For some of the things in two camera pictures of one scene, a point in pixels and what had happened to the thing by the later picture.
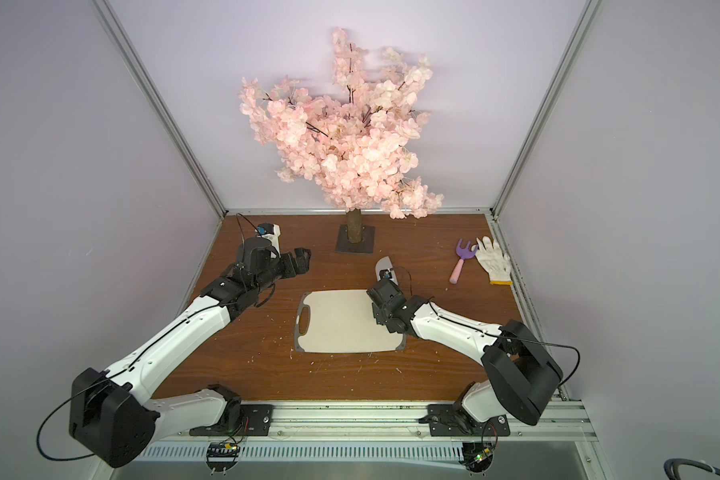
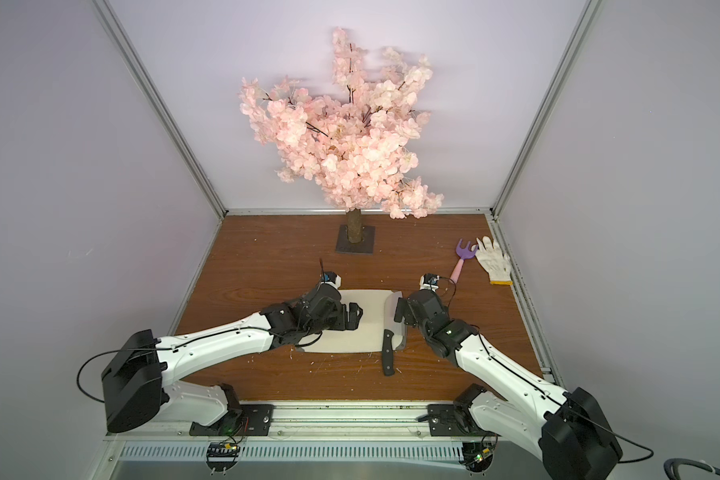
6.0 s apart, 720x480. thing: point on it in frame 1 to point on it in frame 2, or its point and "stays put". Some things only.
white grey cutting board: x=341 y=321 stays put
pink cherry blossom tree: x=354 y=132 stays put
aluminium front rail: x=390 y=421 stays put
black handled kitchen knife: x=383 y=264 to x=394 y=333
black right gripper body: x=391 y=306 to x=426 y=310
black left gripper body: x=271 y=275 to x=335 y=320
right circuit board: x=477 y=456 stays put
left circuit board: x=221 y=456 stays put
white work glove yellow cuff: x=492 y=258 stays put
